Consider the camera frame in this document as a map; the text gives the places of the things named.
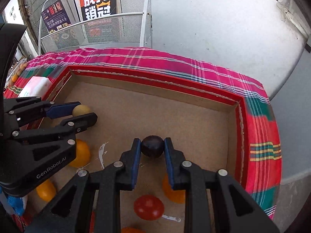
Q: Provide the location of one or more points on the small orange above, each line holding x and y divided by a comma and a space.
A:
15, 78

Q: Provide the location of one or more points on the plaid tablecloth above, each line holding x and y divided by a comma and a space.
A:
262, 126

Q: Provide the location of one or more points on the clear plastic container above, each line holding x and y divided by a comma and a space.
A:
20, 62

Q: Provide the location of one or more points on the red cardboard box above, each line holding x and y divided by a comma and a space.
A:
170, 106

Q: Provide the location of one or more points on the dark purple plum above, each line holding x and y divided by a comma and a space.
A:
151, 147

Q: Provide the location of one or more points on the white tissue pack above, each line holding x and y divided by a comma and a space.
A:
36, 86

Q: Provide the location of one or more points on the kiwi fruit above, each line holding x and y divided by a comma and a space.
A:
82, 109

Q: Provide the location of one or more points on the pile of small brown fruits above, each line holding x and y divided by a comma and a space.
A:
23, 66

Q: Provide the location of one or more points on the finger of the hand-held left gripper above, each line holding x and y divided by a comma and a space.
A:
82, 121
63, 109

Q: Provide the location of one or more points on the black and red book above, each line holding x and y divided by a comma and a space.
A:
99, 2

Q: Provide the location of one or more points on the red tomato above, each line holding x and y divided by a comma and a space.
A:
148, 207

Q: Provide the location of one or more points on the white metal mesh rack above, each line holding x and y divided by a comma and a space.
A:
143, 26

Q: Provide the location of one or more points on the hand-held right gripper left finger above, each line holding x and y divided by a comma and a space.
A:
136, 162

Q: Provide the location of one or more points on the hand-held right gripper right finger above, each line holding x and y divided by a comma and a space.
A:
168, 162

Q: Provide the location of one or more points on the yellow-orange orange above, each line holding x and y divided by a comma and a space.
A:
82, 155
46, 189

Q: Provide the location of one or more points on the dark cookbook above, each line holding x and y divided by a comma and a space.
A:
57, 19

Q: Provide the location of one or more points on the white paper notice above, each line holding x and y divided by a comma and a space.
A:
12, 13

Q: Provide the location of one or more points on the orange tangerine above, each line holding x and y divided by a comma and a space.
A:
176, 196
132, 230

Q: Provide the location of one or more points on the blue crinkled cloth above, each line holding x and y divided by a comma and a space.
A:
15, 203

